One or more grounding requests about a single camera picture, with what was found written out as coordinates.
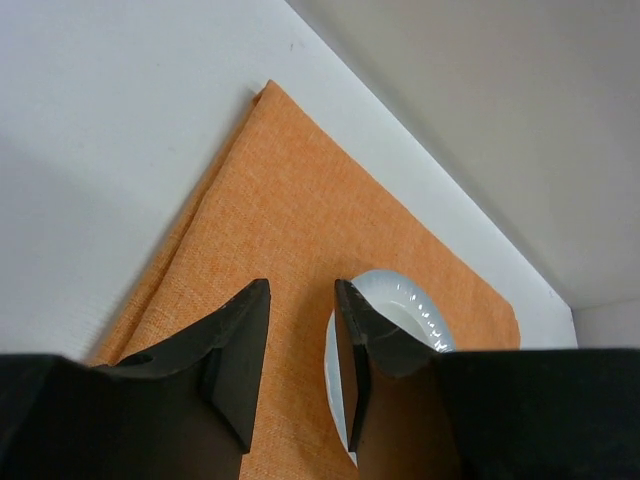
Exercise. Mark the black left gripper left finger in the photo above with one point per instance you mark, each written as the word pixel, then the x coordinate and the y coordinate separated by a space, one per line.
pixel 195 392

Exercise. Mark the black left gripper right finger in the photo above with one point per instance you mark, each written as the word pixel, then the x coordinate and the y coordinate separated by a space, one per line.
pixel 368 342

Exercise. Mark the white ceramic plate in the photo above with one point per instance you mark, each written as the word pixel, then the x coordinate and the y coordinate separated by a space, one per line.
pixel 406 305

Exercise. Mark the orange cloth placemat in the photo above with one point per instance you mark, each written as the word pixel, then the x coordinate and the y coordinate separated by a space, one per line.
pixel 284 202

